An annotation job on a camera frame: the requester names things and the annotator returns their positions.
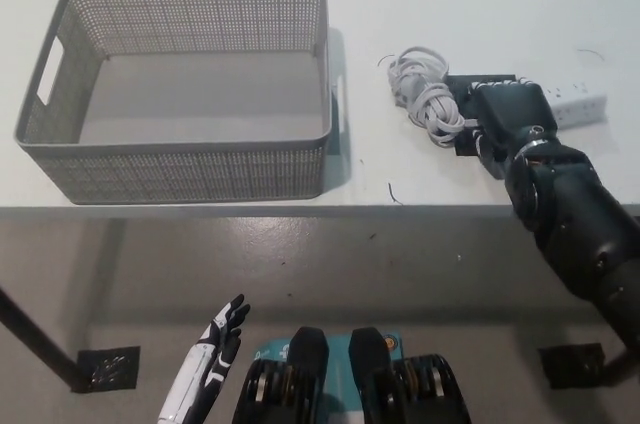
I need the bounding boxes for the black tape patch on table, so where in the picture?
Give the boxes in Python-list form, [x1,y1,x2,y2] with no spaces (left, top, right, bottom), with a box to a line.
[444,72,519,158]

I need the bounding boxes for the right robot hand black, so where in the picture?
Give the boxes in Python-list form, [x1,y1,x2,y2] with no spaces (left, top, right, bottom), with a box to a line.
[467,76,561,180]

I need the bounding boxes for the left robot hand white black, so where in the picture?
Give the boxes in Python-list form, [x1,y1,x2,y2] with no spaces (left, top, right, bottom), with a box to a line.
[157,293,252,424]

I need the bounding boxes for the black tape patch on floor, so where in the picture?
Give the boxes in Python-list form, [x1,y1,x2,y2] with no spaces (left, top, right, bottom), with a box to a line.
[537,342,609,390]
[74,344,142,393]

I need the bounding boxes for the grey perforated plastic basket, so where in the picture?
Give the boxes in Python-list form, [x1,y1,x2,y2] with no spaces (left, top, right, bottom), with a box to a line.
[13,0,350,206]

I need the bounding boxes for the robot body black teal blocks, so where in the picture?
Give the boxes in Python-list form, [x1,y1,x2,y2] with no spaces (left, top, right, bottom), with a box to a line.
[234,326,472,424]

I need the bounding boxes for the black metal table leg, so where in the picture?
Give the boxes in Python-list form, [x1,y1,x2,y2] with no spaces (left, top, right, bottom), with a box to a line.
[0,288,95,394]

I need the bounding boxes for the white power strip with cord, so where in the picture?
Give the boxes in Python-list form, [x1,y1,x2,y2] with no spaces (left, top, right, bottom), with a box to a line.
[377,46,609,148]

